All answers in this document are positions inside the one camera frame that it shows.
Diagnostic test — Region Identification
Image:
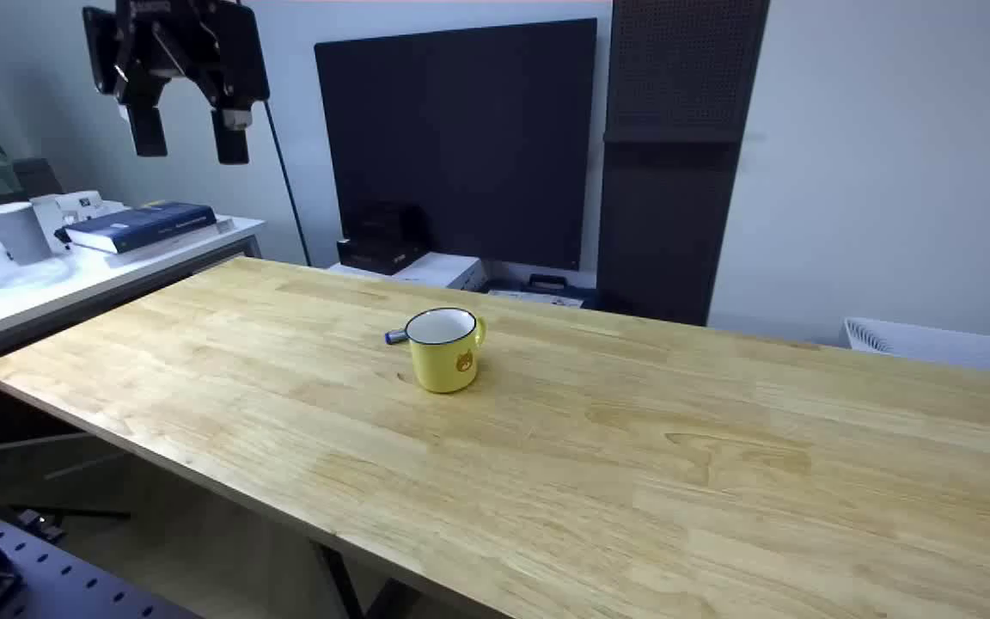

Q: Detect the white open carton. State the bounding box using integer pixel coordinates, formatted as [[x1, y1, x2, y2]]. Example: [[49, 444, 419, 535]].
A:
[[28, 187, 130, 236]]

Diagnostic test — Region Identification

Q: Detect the yellow enamel cup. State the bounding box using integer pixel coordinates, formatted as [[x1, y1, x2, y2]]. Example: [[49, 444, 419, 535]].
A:
[[405, 303, 489, 398]]

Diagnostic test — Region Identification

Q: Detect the black small box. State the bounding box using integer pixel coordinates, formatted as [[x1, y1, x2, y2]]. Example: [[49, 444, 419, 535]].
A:
[[336, 204, 428, 274]]

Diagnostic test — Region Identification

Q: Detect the black perforated breadboard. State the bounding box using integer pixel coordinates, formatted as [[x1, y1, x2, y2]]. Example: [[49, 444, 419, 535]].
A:
[[0, 511, 197, 619]]

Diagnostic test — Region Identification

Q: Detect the black monitor screen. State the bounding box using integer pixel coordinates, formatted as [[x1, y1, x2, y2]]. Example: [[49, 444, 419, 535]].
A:
[[313, 13, 603, 274]]

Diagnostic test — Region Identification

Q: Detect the dark flat device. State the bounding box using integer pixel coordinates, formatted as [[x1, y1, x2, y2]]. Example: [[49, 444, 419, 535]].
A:
[[489, 272, 603, 309]]

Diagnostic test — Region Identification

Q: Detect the white side table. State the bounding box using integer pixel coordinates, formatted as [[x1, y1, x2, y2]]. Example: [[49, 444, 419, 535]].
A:
[[0, 209, 265, 370]]

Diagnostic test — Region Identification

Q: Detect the blue hardcover book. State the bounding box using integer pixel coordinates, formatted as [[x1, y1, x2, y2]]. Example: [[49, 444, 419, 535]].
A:
[[57, 198, 221, 257]]

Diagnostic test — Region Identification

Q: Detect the dark tall wall panel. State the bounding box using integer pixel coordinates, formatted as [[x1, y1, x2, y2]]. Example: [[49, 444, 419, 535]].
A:
[[595, 0, 773, 328]]

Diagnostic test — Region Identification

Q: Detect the white bin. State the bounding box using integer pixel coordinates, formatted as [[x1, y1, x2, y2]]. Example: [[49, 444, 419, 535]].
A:
[[839, 314, 990, 381]]

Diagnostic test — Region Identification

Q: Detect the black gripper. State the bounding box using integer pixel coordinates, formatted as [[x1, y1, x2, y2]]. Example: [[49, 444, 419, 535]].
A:
[[79, 0, 271, 169]]

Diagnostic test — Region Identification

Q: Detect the white flat box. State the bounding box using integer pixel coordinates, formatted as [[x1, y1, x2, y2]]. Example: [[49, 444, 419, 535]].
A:
[[388, 250, 489, 297]]

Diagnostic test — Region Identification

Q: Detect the white plastic container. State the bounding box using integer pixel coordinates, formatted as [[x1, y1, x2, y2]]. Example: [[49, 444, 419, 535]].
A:
[[0, 198, 61, 270]]

